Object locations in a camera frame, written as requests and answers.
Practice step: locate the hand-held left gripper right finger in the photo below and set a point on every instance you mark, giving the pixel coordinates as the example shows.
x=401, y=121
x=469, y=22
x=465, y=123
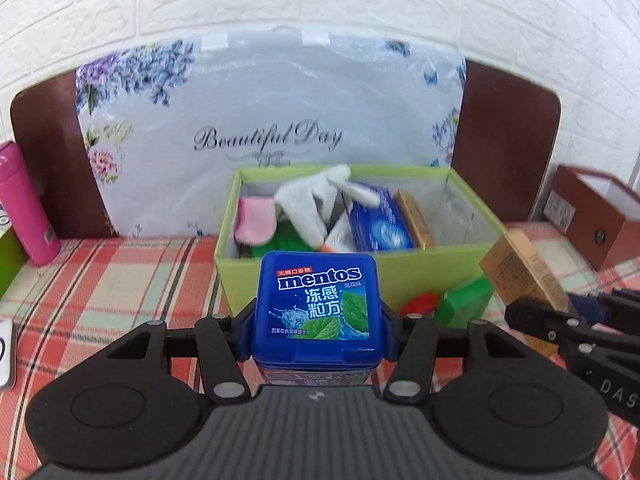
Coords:
x=391, y=335

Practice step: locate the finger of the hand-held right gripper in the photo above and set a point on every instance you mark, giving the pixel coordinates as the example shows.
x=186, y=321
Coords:
x=540, y=320
x=590, y=307

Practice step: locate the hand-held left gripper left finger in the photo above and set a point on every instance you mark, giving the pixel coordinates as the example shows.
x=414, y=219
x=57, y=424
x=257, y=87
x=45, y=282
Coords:
x=245, y=332

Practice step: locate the light green storage box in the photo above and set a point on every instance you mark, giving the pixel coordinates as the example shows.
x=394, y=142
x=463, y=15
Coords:
x=235, y=280

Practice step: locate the gold box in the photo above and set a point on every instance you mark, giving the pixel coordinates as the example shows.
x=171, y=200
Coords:
x=520, y=265
x=412, y=215

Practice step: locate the blue mint container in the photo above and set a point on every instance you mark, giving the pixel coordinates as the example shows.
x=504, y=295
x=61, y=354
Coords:
x=320, y=310

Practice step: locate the pink soft item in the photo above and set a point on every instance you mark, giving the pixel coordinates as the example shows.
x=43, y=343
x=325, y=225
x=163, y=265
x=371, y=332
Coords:
x=255, y=220

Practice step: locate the orange and white box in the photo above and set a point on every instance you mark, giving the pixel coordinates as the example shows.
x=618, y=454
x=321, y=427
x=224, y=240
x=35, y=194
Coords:
x=340, y=232

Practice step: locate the blue box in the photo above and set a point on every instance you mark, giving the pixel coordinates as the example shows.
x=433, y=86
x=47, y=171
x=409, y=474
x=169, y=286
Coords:
x=380, y=220

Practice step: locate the white cloth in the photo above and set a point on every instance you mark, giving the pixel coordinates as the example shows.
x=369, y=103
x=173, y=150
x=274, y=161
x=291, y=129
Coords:
x=300, y=205

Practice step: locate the red tape roll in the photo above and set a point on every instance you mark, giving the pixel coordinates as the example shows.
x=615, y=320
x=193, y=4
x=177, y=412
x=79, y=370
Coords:
x=420, y=304

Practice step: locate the small green box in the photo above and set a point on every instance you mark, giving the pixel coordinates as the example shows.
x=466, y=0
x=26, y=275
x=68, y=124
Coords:
x=462, y=302

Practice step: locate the brown cardboard box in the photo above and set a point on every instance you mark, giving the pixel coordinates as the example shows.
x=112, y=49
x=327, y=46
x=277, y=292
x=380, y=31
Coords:
x=595, y=220

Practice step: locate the plaid blanket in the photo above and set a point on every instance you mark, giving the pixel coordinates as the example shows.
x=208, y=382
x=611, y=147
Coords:
x=125, y=285

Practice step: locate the brown wooden headboard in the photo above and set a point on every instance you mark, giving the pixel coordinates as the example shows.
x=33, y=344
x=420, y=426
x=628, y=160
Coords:
x=505, y=135

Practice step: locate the floral plastic bag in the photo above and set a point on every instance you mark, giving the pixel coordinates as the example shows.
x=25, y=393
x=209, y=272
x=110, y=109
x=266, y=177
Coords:
x=275, y=95

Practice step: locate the white remote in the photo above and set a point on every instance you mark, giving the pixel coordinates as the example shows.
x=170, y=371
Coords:
x=6, y=355

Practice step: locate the green tray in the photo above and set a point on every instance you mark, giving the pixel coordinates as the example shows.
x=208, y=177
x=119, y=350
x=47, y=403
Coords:
x=10, y=260

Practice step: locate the pink bottle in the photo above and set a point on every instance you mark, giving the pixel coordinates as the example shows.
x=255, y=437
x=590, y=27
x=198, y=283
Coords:
x=27, y=200

